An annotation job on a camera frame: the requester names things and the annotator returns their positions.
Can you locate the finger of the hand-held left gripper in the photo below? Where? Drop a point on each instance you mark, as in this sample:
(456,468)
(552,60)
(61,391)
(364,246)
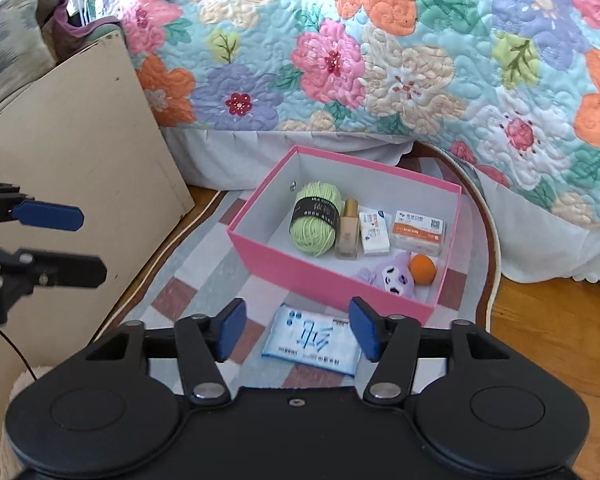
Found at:
(50,215)
(65,270)

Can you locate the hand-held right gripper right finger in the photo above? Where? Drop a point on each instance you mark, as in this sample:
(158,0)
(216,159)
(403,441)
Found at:
(362,330)

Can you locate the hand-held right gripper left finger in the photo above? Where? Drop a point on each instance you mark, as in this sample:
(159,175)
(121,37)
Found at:
(230,330)

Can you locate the blue wet wipes pack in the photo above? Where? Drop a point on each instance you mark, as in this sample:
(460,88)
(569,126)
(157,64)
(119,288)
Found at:
(305,342)

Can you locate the purple plush toy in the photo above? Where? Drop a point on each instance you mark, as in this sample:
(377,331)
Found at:
(395,280)

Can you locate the pink cardboard box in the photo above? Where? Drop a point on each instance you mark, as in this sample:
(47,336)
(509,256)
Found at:
(290,270)

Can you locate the orange makeup sponge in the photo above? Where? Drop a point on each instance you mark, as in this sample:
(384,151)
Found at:
(422,270)

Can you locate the small white tissue pack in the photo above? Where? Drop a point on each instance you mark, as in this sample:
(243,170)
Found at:
(375,235)

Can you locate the beige foundation bottle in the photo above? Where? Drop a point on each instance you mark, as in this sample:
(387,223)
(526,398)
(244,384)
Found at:
(347,235)

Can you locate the green yarn ball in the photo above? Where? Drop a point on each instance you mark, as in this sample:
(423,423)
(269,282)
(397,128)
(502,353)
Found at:
(312,235)

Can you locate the clear packet with orange label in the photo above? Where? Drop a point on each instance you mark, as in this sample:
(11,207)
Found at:
(420,235)

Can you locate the checked cartoon rug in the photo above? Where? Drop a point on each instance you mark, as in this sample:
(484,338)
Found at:
(195,300)

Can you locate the beige wooden board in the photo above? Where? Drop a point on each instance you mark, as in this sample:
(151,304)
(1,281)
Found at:
(80,160)

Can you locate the pink fluffy cloth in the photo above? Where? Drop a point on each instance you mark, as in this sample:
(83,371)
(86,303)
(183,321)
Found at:
(25,375)

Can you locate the grey patterned pillow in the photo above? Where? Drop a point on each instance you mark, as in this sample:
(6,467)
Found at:
(10,50)

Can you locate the purple cloth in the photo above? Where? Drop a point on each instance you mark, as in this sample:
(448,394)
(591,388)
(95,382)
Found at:
(70,25)

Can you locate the floral quilt bed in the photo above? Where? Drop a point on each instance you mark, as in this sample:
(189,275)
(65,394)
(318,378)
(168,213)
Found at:
(380,60)

